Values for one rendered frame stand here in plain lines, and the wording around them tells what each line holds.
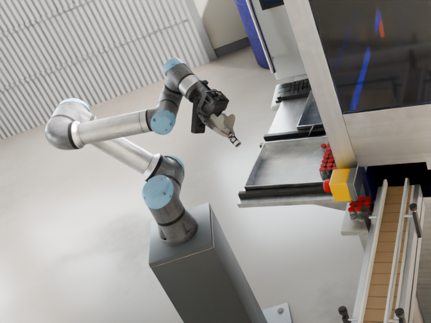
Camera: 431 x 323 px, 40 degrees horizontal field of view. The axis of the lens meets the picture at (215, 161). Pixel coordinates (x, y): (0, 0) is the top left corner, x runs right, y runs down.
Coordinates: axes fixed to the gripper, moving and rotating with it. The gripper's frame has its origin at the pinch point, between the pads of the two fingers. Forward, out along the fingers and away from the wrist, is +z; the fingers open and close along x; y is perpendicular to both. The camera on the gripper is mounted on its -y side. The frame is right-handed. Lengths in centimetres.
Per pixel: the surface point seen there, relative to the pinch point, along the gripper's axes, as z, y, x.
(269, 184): 9.6, -16.3, 22.4
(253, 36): -184, -73, 224
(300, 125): -8, -7, 50
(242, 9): -197, -58, 212
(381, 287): 66, 4, -1
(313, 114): -12, -5, 62
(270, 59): -57, -9, 81
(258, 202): 11.2, -22.5, 19.4
